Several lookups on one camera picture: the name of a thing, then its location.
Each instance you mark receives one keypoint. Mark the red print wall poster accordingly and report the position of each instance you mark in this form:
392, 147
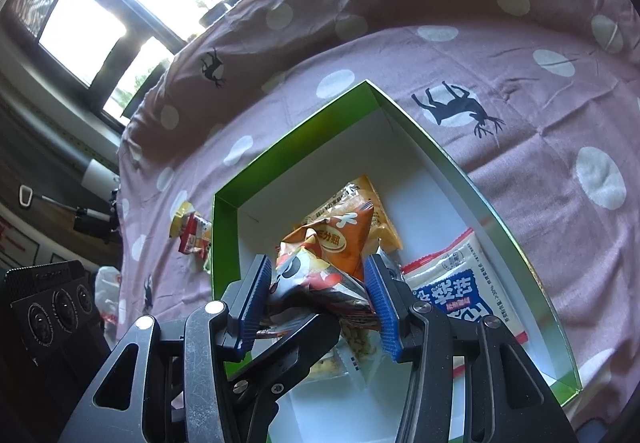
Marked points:
17, 243

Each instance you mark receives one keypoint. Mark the yellow snack cup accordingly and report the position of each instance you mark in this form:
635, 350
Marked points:
181, 220

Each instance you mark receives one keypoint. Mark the dark planter box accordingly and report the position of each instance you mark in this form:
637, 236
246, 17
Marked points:
145, 88

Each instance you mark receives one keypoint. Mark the orange snack packet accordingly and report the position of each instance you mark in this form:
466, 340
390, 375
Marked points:
330, 248

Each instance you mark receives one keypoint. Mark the pink dotted deer bedsheet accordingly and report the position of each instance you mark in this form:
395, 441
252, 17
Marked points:
500, 73

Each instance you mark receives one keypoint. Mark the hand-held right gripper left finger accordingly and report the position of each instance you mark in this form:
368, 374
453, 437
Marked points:
255, 308

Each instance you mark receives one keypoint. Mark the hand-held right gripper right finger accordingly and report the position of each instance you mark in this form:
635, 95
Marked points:
382, 308

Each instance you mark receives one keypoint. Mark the yellow snack packet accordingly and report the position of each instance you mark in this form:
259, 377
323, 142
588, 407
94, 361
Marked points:
367, 193

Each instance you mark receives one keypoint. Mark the white cylinder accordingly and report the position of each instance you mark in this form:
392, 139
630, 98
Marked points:
95, 178

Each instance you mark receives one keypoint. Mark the green white cardboard box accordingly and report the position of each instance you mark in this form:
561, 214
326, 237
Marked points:
430, 193

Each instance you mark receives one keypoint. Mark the white blue snack packet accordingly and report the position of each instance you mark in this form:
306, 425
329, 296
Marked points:
470, 273

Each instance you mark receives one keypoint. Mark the white plastic bag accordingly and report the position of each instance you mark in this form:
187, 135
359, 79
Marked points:
106, 288

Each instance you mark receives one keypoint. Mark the red snack packet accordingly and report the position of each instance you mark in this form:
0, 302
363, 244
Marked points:
195, 238

